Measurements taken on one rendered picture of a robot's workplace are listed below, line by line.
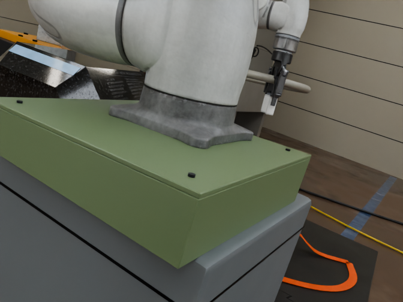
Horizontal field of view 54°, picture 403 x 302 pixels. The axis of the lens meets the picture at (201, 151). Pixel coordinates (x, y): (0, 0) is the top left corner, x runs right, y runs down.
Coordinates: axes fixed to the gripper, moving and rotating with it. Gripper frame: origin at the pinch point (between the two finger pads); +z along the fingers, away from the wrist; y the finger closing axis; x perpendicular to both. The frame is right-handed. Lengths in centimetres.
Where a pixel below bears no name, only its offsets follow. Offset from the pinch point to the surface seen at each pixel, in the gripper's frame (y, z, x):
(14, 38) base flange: 108, 1, 114
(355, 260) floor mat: 55, 86, -109
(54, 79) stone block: -2, 7, 77
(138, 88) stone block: 17, 6, 48
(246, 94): 302, 12, -100
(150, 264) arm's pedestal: -100, 14, 52
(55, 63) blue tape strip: 5, 2, 78
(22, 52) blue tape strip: 15, 2, 91
